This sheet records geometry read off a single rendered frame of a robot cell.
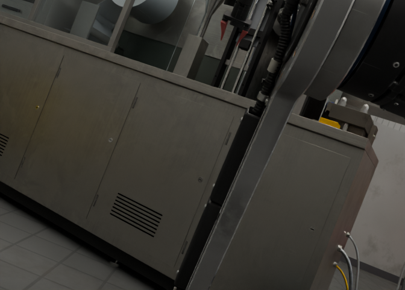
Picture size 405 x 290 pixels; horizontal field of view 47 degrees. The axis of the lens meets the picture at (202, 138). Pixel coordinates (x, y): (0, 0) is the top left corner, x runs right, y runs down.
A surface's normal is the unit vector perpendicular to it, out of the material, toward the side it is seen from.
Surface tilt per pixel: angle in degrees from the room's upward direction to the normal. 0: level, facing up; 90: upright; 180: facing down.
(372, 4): 103
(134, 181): 90
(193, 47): 90
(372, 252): 90
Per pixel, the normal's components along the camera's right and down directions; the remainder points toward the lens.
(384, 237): -0.02, -0.01
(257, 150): -0.18, 0.38
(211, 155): -0.39, -0.17
